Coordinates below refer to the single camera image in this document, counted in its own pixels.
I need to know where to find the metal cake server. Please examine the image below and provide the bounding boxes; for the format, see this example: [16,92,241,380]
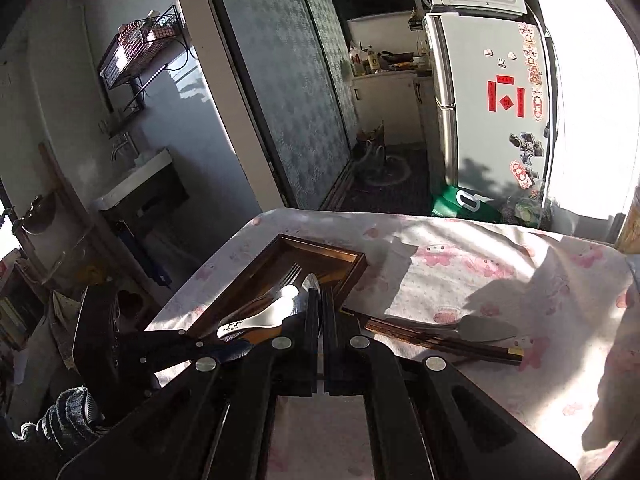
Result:
[385,314,518,342]

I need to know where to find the dark wooden chopstick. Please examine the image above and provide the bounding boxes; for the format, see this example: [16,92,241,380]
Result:
[346,310,524,366]

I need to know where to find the white ceramic spoon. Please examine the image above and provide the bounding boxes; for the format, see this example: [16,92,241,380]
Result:
[217,285,299,339]

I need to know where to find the silver fork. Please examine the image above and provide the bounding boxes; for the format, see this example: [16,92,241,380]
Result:
[242,263,302,309]

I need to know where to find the knitted sleeve forearm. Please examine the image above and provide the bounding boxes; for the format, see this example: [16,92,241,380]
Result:
[9,386,110,454]

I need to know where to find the white kitchen cabinet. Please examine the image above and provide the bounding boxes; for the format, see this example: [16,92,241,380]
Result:
[350,72,426,146]

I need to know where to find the dark wooden tray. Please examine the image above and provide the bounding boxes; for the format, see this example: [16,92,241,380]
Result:
[186,234,368,337]

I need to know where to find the pink patterned tablecloth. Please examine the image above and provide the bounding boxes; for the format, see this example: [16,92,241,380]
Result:
[152,209,639,478]

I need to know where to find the white sink basin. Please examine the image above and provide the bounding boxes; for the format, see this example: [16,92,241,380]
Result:
[93,148,172,210]

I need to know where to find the green box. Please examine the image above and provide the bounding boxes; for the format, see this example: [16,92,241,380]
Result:
[431,185,502,223]

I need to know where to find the clear glass jar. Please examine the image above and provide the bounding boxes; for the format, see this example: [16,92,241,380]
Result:
[615,200,640,255]

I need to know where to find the grey refrigerator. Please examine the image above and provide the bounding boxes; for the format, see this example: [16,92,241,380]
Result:
[423,13,550,200]

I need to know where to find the patterned sliding door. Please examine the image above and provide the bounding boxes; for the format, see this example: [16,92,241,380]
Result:
[214,0,359,210]

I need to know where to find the wire wall shelf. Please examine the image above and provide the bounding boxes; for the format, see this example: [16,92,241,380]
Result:
[98,6,182,90]

